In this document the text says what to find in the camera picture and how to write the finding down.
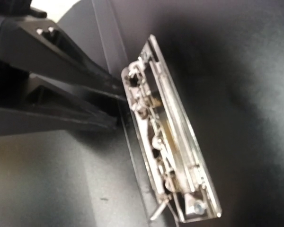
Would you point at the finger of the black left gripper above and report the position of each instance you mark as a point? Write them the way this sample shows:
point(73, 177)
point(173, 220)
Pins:
point(38, 106)
point(42, 47)

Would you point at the black folder centre clip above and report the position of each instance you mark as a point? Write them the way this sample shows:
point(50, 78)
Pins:
point(175, 164)

